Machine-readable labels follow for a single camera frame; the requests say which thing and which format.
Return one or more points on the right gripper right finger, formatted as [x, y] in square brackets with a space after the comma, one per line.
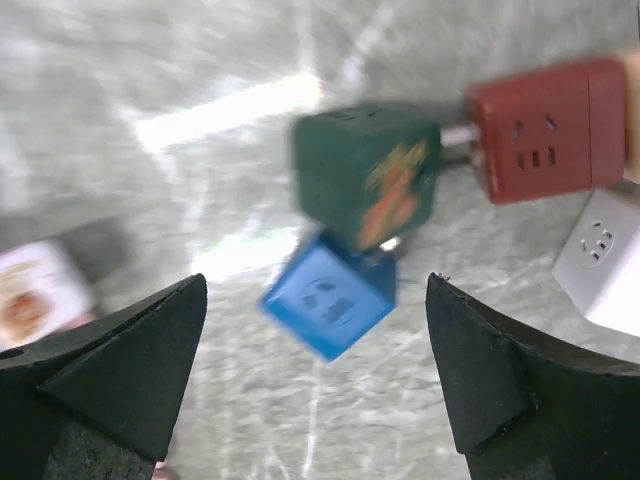
[525, 405]

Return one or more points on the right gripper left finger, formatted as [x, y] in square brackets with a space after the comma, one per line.
[101, 401]

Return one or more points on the white cube plug adapter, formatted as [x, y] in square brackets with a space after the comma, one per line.
[598, 267]

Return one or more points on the blue cube plug adapter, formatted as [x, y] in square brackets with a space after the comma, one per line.
[329, 297]

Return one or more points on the dark green cube adapter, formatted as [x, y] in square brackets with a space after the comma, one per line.
[367, 172]

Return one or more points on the brown wooden cube adapter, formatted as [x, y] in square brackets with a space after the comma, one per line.
[551, 131]

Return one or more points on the tan wooden cube adapter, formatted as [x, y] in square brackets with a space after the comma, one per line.
[630, 60]

